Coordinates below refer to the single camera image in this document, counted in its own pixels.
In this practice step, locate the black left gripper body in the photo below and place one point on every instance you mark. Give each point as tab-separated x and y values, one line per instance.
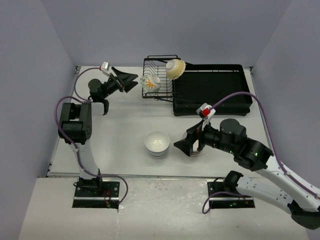
109	87

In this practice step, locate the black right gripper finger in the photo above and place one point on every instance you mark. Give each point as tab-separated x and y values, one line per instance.
193	132
186	144

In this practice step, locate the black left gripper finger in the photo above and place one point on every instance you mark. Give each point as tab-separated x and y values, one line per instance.
129	85
124	77

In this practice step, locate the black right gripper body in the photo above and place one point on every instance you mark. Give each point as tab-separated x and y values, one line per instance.
211	137

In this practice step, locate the beige floral bowl front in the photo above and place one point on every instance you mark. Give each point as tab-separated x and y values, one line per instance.
196	151

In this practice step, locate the white green floral bowl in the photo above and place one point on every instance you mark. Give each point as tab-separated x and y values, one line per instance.
150	83

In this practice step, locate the white bowl back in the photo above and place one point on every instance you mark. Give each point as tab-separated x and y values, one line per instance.
157	141

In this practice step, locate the white bowl front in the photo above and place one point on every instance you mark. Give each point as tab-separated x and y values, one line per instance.
157	156

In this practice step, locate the yellow patterned bowl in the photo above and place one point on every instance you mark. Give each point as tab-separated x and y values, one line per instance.
174	68

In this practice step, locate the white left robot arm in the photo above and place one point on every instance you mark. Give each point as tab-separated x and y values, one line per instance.
75	125

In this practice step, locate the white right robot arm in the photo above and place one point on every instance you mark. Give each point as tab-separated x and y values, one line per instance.
250	154

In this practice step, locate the black dish drying tray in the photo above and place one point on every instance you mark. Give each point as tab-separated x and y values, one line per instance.
206	83

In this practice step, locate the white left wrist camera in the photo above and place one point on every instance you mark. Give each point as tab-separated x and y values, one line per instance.
104	68

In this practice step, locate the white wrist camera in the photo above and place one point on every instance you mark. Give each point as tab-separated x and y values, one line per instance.
206	112
104	68

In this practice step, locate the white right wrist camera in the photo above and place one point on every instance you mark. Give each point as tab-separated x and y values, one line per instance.
206	112

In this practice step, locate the black wire dish rack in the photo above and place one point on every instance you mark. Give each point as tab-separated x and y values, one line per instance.
156	65

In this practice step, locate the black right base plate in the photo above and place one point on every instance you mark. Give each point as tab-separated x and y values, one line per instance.
225	201

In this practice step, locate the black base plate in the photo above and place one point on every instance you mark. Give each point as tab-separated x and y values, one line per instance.
225	201
96	194

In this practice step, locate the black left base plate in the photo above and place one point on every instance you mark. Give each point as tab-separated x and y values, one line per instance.
96	194

